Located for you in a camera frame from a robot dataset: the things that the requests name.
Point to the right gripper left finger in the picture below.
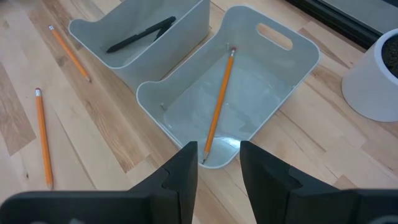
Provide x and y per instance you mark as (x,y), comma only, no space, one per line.
(174,193)

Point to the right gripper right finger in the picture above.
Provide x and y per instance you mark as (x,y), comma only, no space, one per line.
(280,196)

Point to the orange pencil with eraser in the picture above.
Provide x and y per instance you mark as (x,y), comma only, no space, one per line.
(219,102)
(70,53)
(43,140)

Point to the grey plastic storage bin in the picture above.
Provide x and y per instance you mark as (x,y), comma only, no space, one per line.
(174,53)
(264,93)

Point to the black ballpoint pen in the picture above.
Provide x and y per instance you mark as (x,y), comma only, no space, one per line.
(140,35)

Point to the white round plant pot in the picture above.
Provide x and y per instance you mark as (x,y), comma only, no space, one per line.
(363,87)

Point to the black aluminium table frame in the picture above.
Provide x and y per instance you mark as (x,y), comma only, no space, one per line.
(335,19)

